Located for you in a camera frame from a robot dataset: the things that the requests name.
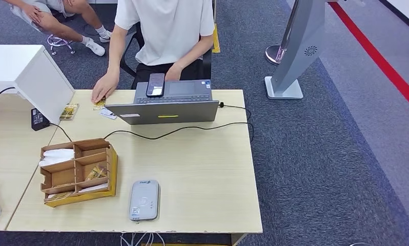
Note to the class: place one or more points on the person's left hand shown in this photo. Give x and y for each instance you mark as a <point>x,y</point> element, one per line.
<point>174,73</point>

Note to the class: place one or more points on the person's right hand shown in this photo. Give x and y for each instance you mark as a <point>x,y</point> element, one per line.
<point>106,85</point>

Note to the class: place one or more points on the black smartphone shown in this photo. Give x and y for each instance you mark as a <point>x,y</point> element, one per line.
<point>155,85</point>

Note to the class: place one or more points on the person's left forearm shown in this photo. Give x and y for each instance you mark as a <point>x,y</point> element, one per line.
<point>196,51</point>

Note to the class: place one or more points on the person's right forearm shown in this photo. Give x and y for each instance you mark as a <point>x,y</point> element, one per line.
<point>116,57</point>

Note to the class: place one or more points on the person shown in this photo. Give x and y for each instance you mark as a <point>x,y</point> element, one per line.
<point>51,23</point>
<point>163,27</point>

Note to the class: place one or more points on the grey card reader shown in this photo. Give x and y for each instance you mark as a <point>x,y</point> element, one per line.
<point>144,200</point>

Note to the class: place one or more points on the black office chair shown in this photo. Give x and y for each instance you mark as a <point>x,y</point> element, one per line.
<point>208,66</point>

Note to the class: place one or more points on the grey laptop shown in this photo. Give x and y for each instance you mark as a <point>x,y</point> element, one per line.
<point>163,113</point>

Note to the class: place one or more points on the chrome stool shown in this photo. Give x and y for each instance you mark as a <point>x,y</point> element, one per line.
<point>60,42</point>

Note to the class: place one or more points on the black power adapter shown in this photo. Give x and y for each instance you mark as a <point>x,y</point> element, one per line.
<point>39,119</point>

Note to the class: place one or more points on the wooden divided box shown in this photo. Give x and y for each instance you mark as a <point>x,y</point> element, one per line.
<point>111,169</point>

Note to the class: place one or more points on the white tissue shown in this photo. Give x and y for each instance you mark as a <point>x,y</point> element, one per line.
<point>56,157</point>

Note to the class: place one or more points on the chrome stanchion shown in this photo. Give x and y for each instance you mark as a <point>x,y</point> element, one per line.
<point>273,54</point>

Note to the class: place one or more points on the grey kiosk stand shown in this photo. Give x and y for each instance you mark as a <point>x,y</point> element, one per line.
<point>301,40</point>

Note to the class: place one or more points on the white platform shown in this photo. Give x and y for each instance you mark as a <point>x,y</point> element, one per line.
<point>406,10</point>

